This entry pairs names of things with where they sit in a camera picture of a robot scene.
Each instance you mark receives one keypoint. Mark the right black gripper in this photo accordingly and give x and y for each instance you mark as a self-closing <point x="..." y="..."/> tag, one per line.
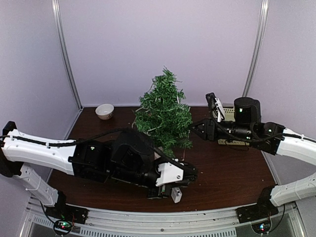
<point x="210" y="124"/>

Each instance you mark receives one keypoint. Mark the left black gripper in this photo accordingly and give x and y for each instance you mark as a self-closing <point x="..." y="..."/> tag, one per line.
<point x="166" y="189"/>

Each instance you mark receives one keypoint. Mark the clear battery box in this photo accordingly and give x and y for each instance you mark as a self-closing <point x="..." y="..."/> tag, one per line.
<point x="176" y="194"/>

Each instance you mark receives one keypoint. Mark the small green christmas tree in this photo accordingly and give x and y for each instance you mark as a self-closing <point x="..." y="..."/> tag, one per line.
<point x="163" y="116"/>

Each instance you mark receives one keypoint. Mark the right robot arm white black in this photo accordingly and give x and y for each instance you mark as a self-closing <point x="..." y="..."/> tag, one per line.
<point x="269" y="137"/>

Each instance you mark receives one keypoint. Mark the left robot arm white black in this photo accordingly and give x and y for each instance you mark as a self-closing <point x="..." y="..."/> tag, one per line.
<point x="131" y="158"/>

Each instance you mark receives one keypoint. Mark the beige plastic basket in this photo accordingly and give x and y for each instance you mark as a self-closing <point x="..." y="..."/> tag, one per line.
<point x="229" y="116"/>

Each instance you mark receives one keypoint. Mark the small white bowl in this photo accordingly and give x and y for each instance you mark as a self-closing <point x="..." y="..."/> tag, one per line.
<point x="105" y="111"/>

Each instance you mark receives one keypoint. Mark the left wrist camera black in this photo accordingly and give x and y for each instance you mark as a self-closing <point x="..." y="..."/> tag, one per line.
<point x="169" y="173"/>

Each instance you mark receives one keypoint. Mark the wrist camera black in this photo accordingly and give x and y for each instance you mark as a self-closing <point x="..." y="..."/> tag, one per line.
<point x="169" y="173"/>
<point x="215" y="106"/>

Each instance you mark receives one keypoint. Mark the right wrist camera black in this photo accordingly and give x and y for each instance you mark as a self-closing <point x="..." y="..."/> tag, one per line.
<point x="215" y="106"/>

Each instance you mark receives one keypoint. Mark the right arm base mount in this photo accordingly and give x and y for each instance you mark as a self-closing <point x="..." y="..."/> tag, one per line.
<point x="263" y="208"/>

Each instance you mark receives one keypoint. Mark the front aluminium rail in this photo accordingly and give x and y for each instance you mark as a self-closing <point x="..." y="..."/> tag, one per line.
<point x="208" y="223"/>

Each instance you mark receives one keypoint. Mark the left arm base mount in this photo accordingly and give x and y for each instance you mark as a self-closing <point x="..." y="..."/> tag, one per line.
<point x="70" y="213"/>

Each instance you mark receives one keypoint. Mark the right aluminium frame post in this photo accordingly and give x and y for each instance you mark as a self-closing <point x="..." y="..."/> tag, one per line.
<point x="261" y="28"/>

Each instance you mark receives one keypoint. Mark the aluminium frame post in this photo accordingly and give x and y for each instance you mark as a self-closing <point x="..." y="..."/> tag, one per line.
<point x="65" y="56"/>
<point x="261" y="28"/>

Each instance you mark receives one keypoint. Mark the left aluminium frame post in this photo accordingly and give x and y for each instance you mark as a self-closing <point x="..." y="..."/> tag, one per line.
<point x="65" y="56"/>

